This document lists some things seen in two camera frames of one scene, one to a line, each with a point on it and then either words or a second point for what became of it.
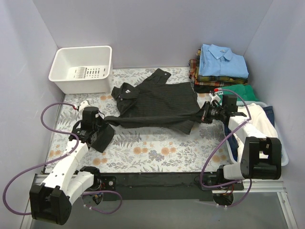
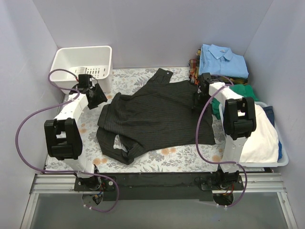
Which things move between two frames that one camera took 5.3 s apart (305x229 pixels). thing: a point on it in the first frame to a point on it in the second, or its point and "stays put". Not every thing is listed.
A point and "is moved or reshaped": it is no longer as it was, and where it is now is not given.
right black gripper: (206, 112) to (198, 98)
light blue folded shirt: (216, 60) stays put
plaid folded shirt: (197, 79) stays put
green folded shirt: (245, 91) stays put
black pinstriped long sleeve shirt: (153, 104) is moved or reshaped
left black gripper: (100, 133) to (96, 97)
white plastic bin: (80, 70) stays put
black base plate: (157, 186) stays put
